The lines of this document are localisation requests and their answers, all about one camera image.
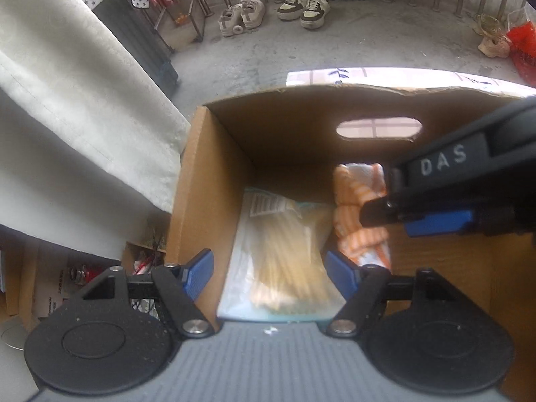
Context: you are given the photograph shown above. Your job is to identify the cotton swab bag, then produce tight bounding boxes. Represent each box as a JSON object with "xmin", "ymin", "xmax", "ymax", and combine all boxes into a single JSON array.
[{"xmin": 217, "ymin": 188, "xmax": 344, "ymax": 322}]

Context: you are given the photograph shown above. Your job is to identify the checked floral tablecloth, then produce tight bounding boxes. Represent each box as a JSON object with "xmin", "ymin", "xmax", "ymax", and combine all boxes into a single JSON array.
[{"xmin": 286, "ymin": 67, "xmax": 535, "ymax": 140}]

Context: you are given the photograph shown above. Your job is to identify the tan slippers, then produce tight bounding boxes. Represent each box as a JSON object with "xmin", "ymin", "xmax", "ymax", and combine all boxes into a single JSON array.
[{"xmin": 473, "ymin": 14, "xmax": 511, "ymax": 58}]

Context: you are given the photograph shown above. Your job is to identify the red plastic bag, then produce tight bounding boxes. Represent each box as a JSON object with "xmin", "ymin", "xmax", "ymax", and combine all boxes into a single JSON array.
[{"xmin": 507, "ymin": 21, "xmax": 536, "ymax": 87}]

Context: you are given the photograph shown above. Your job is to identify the brown cardboard box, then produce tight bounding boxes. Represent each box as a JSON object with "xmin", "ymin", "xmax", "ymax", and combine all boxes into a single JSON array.
[{"xmin": 167, "ymin": 84, "xmax": 535, "ymax": 401}]

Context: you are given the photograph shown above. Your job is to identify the white curtain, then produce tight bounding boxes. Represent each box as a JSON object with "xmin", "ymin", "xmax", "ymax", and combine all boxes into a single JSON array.
[{"xmin": 1, "ymin": 0, "xmax": 190, "ymax": 260}]

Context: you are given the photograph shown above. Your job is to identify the beige sneaker pair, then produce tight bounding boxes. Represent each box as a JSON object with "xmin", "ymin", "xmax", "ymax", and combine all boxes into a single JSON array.
[{"xmin": 218, "ymin": 0, "xmax": 265, "ymax": 37}]

